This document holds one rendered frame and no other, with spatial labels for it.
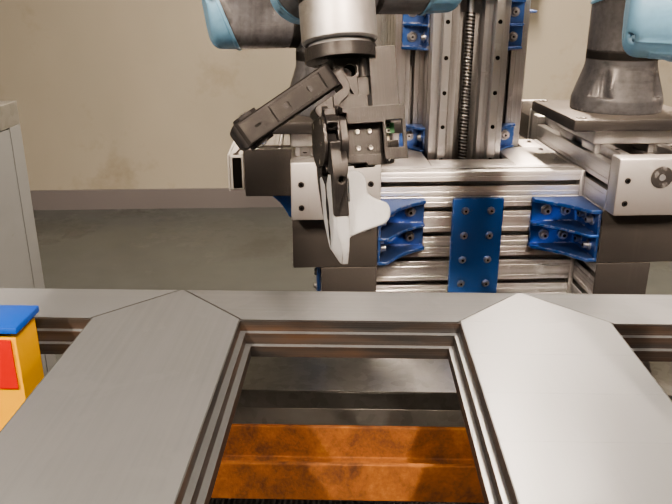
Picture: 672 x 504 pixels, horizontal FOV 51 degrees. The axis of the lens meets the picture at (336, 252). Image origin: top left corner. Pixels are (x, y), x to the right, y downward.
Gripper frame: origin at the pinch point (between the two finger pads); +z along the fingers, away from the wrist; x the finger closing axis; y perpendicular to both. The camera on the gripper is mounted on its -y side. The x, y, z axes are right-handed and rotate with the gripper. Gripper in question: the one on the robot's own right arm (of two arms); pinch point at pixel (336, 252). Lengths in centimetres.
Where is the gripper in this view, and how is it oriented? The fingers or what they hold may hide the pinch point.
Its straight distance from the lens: 71.1
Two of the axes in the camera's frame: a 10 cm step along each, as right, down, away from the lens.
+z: 0.8, 9.9, 0.7
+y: 9.8, -0.9, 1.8
